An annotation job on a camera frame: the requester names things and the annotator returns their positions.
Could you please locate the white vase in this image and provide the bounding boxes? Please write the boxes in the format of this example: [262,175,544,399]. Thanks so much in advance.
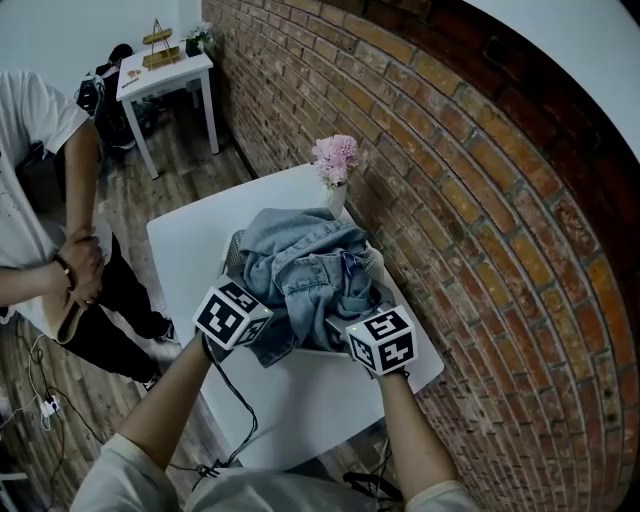
[324,182,348,220]

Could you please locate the small white side table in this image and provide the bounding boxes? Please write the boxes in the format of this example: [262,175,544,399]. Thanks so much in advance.
[115,51,221,180]

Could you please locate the grey perforated basket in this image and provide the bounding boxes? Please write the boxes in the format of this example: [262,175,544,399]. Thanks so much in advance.
[219,229,401,359]

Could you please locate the blue denim clothes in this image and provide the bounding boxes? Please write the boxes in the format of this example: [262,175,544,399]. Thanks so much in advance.
[237,207,384,369]

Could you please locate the black backpack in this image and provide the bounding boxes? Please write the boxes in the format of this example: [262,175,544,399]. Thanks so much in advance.
[74,43,140,149]

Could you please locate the wooden triangular stand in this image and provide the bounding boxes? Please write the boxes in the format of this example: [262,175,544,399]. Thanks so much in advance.
[141,18,183,71]

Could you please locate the potted plant in black pot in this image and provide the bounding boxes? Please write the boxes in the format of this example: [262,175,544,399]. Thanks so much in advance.
[180,22,218,58]

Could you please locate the pink flower bouquet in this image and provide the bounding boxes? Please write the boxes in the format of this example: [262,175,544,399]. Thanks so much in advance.
[311,134,362,188]

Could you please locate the person's left forearm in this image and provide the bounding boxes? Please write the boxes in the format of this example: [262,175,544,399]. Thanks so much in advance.
[117,333,236,472]

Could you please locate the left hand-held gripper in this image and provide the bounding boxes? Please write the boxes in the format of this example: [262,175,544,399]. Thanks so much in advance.
[192,280,275,352]

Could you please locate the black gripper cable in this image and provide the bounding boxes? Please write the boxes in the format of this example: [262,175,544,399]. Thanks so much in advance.
[167,345,262,494]
[342,433,404,503]

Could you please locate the person's right forearm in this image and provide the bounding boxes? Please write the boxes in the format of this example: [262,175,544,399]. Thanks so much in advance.
[374,368,464,506]

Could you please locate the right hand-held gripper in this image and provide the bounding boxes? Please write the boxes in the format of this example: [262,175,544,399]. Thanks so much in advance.
[324,298,418,377]

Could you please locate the person's beige shirt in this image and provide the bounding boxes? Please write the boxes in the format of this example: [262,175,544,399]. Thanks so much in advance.
[69,432,482,512]

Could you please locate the white cable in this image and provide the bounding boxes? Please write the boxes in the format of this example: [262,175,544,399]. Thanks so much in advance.
[0,332,57,432]

